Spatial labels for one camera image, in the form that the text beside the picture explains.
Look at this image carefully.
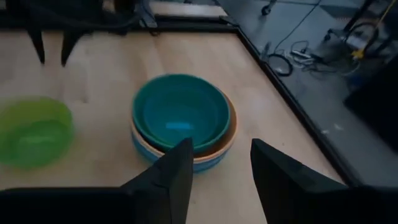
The coiled black floor cable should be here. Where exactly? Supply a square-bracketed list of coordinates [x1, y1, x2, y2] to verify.
[267, 52, 294, 77]

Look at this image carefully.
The orange plastic bowl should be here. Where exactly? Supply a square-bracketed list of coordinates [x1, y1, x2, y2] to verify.
[130, 93, 238, 165]

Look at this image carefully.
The blue plastic bowl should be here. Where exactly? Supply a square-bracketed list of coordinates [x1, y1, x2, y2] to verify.
[131, 130, 231, 174]

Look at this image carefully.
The white power strip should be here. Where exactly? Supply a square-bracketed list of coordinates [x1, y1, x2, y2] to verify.
[290, 49, 313, 62]

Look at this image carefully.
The lime green plastic bowl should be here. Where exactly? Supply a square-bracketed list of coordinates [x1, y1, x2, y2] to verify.
[0, 96, 76, 170]

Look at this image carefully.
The large black case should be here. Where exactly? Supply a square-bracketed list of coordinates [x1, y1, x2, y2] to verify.
[343, 55, 398, 153]

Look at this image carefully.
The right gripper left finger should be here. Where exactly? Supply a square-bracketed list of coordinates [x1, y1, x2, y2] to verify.
[120, 138, 194, 224]

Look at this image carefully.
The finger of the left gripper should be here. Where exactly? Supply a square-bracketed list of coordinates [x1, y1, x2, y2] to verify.
[60, 30, 85, 67]
[25, 29, 46, 65]

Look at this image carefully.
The yellow clamp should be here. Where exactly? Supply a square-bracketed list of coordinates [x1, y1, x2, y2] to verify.
[351, 48, 366, 60]

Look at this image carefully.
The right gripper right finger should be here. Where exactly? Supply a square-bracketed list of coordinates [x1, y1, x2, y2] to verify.
[250, 138, 354, 224]

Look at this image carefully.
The black table edge frame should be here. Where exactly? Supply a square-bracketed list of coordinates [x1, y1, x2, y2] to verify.
[0, 12, 364, 189]

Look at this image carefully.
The black caster wheel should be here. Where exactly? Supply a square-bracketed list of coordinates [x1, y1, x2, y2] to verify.
[261, 0, 277, 16]

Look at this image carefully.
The teal plastic bowl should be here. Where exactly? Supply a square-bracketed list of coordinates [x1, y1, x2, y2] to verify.
[132, 73, 231, 154]

